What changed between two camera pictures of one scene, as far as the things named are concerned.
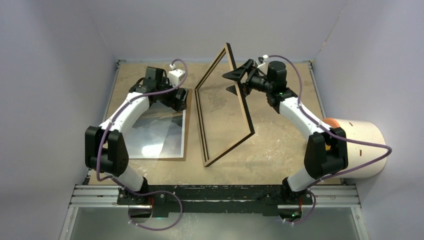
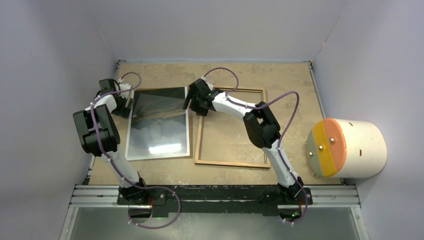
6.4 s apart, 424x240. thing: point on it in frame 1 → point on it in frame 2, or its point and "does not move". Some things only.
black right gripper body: (260, 83) → (196, 104)
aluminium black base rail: (251, 199) does not move
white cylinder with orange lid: (359, 153) does not move
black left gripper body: (169, 98) → (122, 111)
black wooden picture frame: (227, 49) → (200, 131)
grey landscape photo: (159, 134) does not move
